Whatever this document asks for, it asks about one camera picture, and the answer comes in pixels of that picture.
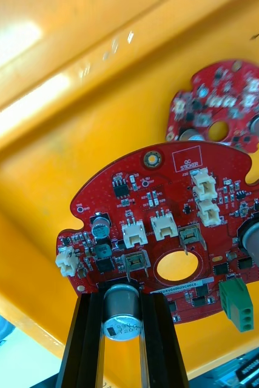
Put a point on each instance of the yellow-orange plastic bin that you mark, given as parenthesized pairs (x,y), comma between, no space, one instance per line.
(44,151)

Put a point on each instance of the round red circuit board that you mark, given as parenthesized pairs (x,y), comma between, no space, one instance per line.
(153,194)
(226,91)

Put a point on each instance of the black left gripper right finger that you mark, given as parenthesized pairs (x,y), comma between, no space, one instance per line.
(159,339)

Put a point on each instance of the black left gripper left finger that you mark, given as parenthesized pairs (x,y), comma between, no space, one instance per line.
(85,339)

